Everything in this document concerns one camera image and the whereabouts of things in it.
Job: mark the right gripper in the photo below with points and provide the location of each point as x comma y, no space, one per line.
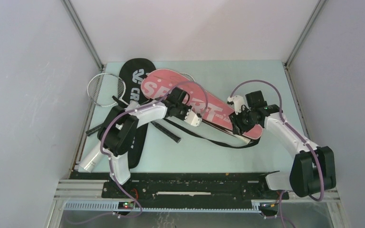
238,128

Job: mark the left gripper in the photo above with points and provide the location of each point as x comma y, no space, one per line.
187,108

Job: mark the pink sport racket bag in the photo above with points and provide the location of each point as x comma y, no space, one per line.
160,81

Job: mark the white shuttlecock tube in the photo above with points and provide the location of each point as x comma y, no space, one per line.
92,159

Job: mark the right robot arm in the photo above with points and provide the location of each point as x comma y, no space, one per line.
313,168

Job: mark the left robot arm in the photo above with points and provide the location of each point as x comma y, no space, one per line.
118,134

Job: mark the black racket bag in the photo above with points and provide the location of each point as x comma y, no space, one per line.
133,72

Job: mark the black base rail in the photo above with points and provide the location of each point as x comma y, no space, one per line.
186,190

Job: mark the left aluminium frame post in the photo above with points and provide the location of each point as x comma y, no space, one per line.
71,10

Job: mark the aluminium frame post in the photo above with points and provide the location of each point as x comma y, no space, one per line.
71,10
305,31

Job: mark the right aluminium frame post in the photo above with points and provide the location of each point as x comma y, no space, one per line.
305,31

